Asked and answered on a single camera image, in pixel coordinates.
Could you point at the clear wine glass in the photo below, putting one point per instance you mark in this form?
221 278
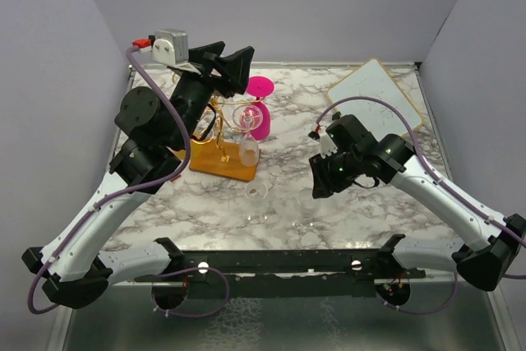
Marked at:
306 208
256 200

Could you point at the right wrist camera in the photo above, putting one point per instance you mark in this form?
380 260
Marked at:
326 145

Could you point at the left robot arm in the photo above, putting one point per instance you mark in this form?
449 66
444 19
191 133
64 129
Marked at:
74 269

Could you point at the gold wire glass rack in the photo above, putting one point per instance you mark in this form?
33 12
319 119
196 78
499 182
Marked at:
215 146

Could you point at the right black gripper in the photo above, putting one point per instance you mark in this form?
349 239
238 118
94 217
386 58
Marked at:
325 185

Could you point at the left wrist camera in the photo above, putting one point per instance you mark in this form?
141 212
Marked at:
168 47

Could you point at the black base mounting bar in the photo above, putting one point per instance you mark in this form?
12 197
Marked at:
281 273

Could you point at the clear flute glass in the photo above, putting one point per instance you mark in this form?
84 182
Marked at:
246 118

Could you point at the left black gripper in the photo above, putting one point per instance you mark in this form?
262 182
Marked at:
233 68

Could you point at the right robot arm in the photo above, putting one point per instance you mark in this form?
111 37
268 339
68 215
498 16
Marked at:
487 241

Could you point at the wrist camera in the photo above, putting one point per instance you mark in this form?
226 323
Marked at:
168 47
326 145

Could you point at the pink plastic wine glass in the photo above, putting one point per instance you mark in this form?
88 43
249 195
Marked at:
261 87

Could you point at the white board gold rim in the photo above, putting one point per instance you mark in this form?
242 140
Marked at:
373 80

